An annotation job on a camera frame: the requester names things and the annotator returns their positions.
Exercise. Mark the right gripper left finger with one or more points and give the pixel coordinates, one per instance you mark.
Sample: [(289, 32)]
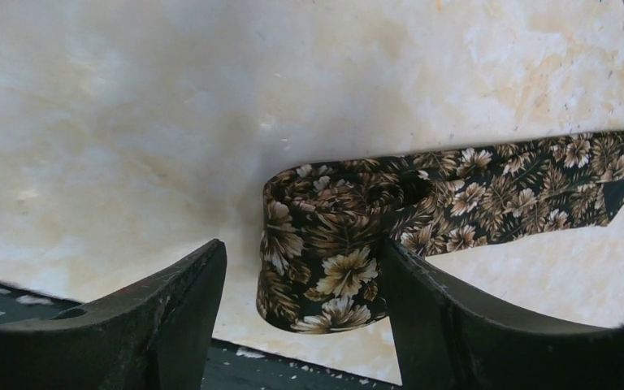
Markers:
[(152, 334)]

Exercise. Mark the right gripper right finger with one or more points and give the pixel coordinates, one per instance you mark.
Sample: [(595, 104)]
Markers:
[(448, 334)]

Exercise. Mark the brown floral patterned tie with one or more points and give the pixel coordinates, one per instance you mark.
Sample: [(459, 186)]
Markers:
[(323, 222)]

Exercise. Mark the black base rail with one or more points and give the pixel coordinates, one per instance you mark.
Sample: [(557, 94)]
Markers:
[(228, 366)]

